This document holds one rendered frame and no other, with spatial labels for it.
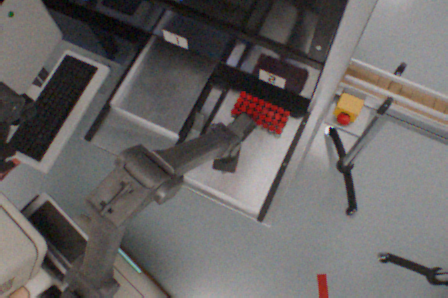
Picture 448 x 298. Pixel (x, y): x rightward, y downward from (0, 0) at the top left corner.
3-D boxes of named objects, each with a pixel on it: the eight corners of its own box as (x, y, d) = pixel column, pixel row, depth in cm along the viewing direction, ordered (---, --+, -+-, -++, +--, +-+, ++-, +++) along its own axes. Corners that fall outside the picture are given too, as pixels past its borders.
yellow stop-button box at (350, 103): (340, 96, 148) (344, 86, 141) (361, 105, 147) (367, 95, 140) (331, 115, 146) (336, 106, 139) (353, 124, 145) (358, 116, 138)
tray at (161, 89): (159, 30, 167) (157, 24, 164) (223, 56, 163) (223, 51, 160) (111, 107, 157) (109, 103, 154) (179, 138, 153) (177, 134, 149)
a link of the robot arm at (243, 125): (205, 130, 114) (231, 152, 112) (235, 97, 116) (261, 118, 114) (208, 142, 126) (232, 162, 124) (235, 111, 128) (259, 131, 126)
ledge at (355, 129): (337, 89, 160) (339, 86, 158) (373, 103, 157) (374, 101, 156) (323, 123, 155) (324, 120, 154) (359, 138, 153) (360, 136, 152)
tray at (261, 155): (231, 90, 158) (231, 86, 155) (301, 121, 154) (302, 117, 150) (184, 177, 148) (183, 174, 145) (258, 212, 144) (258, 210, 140)
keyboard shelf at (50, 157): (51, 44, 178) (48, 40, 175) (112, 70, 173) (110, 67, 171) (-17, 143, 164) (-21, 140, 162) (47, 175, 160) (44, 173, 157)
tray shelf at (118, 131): (148, 28, 170) (147, 25, 168) (326, 101, 158) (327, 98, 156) (79, 138, 155) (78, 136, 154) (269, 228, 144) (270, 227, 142)
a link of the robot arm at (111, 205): (76, 183, 72) (122, 225, 70) (136, 139, 81) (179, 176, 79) (62, 286, 105) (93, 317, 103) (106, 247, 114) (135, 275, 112)
